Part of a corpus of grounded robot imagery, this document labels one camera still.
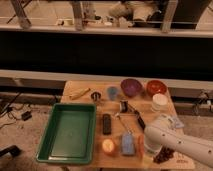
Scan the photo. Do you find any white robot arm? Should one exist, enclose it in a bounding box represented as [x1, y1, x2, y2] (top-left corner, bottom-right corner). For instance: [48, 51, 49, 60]
[144, 121, 213, 168]

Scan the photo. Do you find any purple bowl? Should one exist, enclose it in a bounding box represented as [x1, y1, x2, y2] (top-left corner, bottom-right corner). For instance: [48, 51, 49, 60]
[120, 78, 143, 97]

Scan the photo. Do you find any red bowl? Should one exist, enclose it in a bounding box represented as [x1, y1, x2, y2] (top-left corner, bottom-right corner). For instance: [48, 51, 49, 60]
[146, 80, 167, 96]

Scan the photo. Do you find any blue plastic cup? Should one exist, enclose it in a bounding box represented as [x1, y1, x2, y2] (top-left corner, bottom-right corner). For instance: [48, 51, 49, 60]
[107, 87, 118, 101]

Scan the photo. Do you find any small metal cup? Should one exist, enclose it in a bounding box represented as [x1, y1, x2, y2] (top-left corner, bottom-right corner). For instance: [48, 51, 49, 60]
[91, 92, 101, 102]

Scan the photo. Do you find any yellow banana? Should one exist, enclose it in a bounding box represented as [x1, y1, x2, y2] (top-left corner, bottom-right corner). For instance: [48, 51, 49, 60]
[69, 88, 90, 100]

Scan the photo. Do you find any black remote control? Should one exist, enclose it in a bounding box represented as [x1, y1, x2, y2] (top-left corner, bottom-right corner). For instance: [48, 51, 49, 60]
[103, 114, 111, 135]

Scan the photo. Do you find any white round container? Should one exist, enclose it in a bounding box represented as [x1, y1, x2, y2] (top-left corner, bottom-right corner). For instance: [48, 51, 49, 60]
[151, 93, 168, 111]

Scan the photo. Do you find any blue sponge brush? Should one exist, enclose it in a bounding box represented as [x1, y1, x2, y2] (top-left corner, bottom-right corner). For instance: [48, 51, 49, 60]
[115, 113, 136, 156]

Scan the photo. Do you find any orange round fruit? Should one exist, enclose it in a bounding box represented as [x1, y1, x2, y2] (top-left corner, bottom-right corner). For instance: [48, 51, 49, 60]
[102, 139, 115, 155]

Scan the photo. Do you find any green plastic tray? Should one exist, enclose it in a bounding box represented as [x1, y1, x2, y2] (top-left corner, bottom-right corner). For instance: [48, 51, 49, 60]
[36, 103, 96, 165]

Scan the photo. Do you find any black power adapter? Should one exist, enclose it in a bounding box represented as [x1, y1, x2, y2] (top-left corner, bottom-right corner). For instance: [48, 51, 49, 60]
[21, 111, 32, 121]

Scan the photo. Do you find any bunch of dark grapes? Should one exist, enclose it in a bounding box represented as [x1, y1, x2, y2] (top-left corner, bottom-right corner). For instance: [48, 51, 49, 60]
[153, 147, 174, 164]

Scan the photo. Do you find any black handled peeler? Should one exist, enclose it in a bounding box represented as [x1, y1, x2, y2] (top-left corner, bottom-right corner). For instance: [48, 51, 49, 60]
[120, 100, 146, 130]

